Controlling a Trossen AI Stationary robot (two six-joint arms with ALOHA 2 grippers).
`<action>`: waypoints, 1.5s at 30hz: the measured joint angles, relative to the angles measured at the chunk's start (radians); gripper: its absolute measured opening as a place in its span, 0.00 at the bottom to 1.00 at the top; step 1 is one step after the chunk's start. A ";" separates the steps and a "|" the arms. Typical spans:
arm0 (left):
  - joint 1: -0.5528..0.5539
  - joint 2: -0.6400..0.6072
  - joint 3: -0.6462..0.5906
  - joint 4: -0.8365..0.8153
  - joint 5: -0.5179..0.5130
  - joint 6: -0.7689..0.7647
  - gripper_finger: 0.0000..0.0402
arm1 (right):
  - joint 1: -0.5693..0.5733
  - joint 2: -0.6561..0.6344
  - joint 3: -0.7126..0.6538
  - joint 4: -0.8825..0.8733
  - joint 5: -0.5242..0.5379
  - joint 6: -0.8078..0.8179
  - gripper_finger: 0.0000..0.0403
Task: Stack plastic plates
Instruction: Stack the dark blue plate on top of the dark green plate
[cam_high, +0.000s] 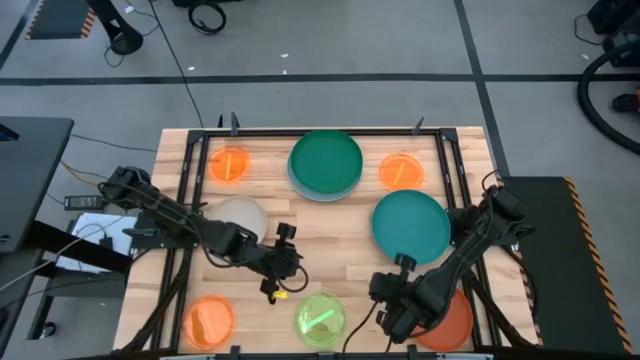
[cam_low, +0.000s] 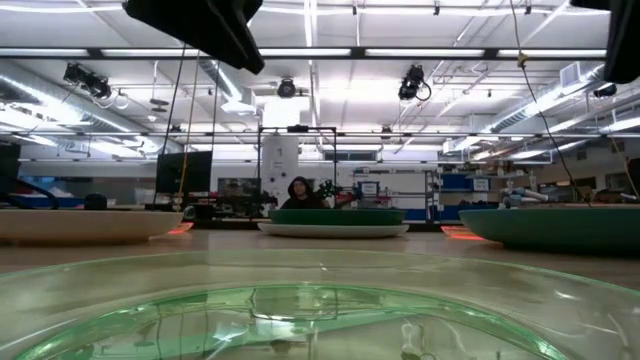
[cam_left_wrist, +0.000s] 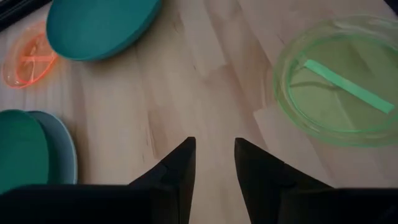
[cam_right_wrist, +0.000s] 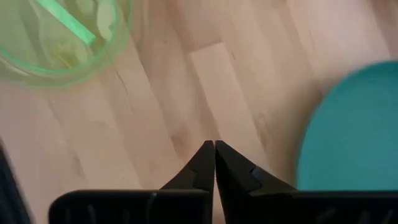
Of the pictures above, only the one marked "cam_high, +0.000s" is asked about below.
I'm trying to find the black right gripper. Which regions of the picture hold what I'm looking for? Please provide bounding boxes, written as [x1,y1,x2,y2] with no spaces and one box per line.
[370,253,436,345]

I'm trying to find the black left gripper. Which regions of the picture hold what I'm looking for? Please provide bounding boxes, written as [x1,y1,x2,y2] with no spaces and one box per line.
[259,223,303,296]

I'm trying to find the small translucent green plate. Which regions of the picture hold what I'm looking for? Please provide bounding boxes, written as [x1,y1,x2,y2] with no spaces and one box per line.
[293,292,348,350]

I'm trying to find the teal plastic plate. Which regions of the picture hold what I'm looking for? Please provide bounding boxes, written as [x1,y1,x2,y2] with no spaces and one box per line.
[371,189,452,266]

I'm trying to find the beige plastic plate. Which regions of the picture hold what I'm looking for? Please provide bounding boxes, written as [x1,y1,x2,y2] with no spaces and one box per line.
[207,195,269,244]

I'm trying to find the opaque orange plastic plate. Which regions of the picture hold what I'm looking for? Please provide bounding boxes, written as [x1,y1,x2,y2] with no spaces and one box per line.
[409,287,474,352]

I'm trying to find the small translucent orange plate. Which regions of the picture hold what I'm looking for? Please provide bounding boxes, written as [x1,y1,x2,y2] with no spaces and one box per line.
[182,294,237,350]
[378,152,426,192]
[207,144,252,185]

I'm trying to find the dark green plastic plate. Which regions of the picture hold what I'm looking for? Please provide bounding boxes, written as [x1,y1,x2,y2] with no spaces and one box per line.
[289,129,364,195]

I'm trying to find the black hazard-striped floor mat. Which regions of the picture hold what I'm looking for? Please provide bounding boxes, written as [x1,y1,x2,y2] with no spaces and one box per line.
[502,174,636,356]
[24,0,96,40]

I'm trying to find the white paper sheet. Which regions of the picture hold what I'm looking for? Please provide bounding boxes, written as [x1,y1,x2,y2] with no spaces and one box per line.
[55,212,139,275]

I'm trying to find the black power adapter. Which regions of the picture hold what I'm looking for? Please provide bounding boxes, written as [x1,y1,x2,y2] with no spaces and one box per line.
[63,194,104,211]

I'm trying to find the black stand base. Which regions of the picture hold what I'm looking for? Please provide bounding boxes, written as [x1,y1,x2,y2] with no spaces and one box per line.
[85,0,145,56]

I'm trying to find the black desk top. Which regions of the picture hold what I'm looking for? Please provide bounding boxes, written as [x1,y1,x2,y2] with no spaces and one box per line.
[0,116,75,254]

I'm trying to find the black and orange tool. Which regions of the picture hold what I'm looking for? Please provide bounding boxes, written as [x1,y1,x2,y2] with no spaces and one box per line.
[612,88,640,114]

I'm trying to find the black equipment case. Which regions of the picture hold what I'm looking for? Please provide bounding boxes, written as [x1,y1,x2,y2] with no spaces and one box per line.
[587,0,640,69]

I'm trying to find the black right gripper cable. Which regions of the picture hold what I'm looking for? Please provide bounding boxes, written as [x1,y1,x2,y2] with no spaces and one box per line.
[341,299,380,354]

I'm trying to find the black aluminium table frame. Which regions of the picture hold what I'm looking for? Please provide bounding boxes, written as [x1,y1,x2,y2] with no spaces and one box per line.
[122,112,539,360]

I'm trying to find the black desk support frame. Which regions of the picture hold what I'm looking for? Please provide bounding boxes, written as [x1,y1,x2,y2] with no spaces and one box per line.
[0,218,135,346]

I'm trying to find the long black floor cable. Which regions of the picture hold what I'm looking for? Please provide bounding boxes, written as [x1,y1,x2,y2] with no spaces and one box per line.
[147,0,205,129]

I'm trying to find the yellow floor cable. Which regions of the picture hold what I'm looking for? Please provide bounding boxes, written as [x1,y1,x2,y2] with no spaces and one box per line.
[59,159,151,195]

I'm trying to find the coiled black cable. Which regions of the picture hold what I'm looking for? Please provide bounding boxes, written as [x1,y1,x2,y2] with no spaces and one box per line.
[187,1,228,36]

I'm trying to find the thick black hose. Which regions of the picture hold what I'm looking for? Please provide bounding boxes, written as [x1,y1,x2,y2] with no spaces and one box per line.
[576,39,640,156]

